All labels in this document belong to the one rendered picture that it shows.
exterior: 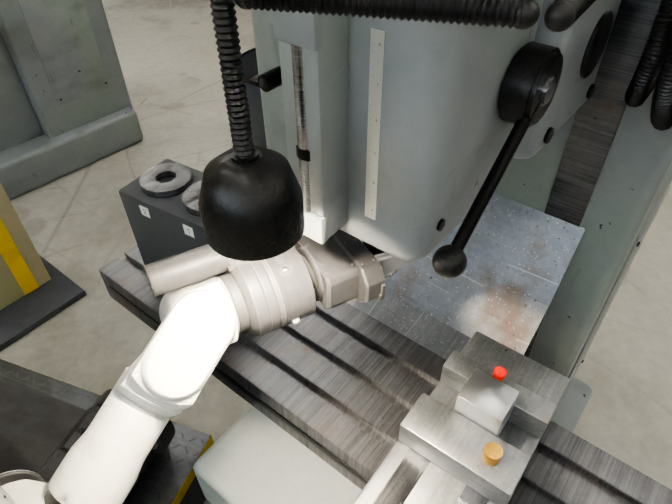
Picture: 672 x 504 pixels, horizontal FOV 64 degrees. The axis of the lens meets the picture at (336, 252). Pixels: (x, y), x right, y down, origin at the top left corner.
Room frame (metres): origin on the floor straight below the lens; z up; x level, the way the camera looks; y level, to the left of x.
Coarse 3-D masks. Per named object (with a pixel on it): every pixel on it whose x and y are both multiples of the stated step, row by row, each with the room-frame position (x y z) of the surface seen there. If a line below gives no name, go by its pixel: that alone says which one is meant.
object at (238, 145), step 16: (224, 0) 0.29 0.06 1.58; (224, 16) 0.29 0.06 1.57; (224, 32) 0.29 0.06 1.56; (224, 48) 0.29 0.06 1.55; (240, 48) 0.30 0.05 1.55; (224, 64) 0.29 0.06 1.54; (240, 64) 0.30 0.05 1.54; (224, 80) 0.30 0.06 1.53; (240, 80) 0.30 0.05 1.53; (240, 96) 0.29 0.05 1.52; (240, 112) 0.29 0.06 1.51; (240, 128) 0.29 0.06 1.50; (240, 144) 0.29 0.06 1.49
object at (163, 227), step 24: (168, 168) 0.80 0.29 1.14; (192, 168) 0.82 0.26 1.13; (120, 192) 0.75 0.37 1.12; (144, 192) 0.74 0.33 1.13; (168, 192) 0.73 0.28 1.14; (192, 192) 0.73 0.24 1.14; (144, 216) 0.73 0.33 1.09; (168, 216) 0.69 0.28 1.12; (192, 216) 0.68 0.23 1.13; (144, 240) 0.74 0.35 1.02; (168, 240) 0.70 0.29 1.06; (192, 240) 0.67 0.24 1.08; (144, 264) 0.75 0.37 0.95
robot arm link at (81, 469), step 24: (120, 408) 0.28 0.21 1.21; (96, 432) 0.26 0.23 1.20; (120, 432) 0.26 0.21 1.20; (144, 432) 0.27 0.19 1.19; (72, 456) 0.25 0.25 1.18; (96, 456) 0.24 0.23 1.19; (120, 456) 0.25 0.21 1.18; (144, 456) 0.26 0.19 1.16; (0, 480) 0.24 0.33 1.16; (24, 480) 0.24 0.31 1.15; (72, 480) 0.22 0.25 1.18; (96, 480) 0.23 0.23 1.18; (120, 480) 0.23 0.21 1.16
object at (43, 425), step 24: (0, 384) 0.74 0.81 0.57; (0, 408) 0.68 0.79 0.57; (24, 408) 0.67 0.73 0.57; (48, 408) 0.67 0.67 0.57; (72, 408) 0.67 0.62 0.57; (96, 408) 0.65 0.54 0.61; (0, 432) 0.61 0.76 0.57; (24, 432) 0.61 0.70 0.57; (48, 432) 0.61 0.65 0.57; (72, 432) 0.59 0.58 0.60; (0, 456) 0.56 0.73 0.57; (24, 456) 0.56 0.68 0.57; (48, 456) 0.56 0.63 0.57; (48, 480) 0.49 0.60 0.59
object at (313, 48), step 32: (288, 32) 0.38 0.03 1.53; (320, 32) 0.37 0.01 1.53; (288, 64) 0.39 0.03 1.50; (320, 64) 0.37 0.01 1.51; (288, 96) 0.39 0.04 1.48; (320, 96) 0.37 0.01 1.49; (288, 128) 0.39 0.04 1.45; (320, 128) 0.37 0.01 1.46; (288, 160) 0.39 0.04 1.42; (320, 160) 0.37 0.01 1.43; (320, 192) 0.37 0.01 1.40; (320, 224) 0.37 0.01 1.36
